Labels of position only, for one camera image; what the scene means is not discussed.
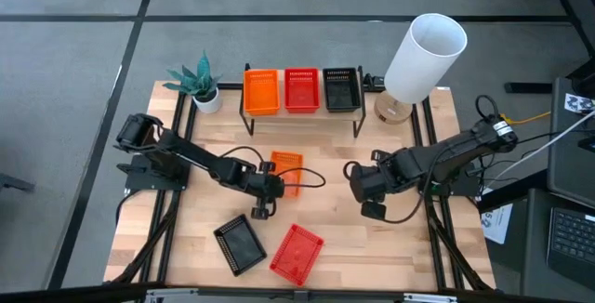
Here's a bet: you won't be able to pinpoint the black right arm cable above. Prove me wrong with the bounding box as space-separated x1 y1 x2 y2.
383 147 447 225

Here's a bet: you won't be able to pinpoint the black plastic basket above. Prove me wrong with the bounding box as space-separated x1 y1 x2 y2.
322 67 363 112
213 214 268 277

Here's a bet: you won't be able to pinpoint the white printed paper sheet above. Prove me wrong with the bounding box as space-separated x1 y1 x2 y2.
481 203 514 245

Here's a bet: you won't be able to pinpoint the black and white tag sheet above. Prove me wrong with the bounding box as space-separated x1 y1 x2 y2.
563 92 595 114

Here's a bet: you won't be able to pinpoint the black furniture leg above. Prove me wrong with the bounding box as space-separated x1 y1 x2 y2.
0 172 36 193

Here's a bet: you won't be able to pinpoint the wooden shelf black metal frame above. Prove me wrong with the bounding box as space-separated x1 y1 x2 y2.
239 63 367 139

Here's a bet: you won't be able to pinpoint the black keyboard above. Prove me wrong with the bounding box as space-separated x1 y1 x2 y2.
547 207 595 290

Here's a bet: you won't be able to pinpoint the black aluminium frame rails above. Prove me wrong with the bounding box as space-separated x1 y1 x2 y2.
409 97 496 293
105 89 199 285

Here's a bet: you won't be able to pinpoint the black desk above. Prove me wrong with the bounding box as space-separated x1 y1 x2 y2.
520 189 595 303

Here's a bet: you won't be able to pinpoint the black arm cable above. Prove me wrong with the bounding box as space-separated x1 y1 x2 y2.
218 145 327 190
383 147 447 225

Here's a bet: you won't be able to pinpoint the silver aluminium profile bar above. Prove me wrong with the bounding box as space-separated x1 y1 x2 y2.
143 287 459 303

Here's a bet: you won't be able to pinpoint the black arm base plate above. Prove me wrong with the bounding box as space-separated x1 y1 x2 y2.
431 172 483 198
116 153 192 191

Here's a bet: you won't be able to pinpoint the black table foot bar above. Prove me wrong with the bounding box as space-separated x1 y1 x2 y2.
504 82 555 95

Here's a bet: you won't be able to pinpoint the white cable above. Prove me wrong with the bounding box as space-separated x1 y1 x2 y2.
483 110 595 183

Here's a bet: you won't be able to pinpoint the yellow extension cord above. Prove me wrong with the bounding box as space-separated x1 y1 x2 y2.
499 111 552 126

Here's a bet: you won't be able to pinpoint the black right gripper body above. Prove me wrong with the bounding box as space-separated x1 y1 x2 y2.
348 149 396 221

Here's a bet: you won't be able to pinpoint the orange plastic basket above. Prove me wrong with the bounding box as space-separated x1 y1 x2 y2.
271 151 304 199
243 69 282 117

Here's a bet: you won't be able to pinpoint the table lamp white shade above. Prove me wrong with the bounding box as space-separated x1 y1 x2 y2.
374 12 469 125

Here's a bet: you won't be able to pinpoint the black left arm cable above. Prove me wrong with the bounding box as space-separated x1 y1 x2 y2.
218 145 327 190

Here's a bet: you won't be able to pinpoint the teal green succulent plant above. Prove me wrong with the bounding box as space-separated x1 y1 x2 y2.
162 50 223 102

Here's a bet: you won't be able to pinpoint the black rig crossbar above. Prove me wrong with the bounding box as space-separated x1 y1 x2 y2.
0 282 595 303

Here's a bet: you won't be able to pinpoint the black power adapter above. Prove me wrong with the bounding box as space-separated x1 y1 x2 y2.
364 73 387 91

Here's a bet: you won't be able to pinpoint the black aluminium cross rail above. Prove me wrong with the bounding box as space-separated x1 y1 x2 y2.
218 81 387 92

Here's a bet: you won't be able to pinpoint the red plastic basket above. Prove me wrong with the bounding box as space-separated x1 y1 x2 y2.
284 67 322 113
269 223 325 287

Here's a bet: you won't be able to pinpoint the white plant pot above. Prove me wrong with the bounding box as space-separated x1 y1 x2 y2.
192 86 223 114

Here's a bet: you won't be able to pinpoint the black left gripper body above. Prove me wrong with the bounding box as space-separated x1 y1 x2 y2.
249 160 285 221

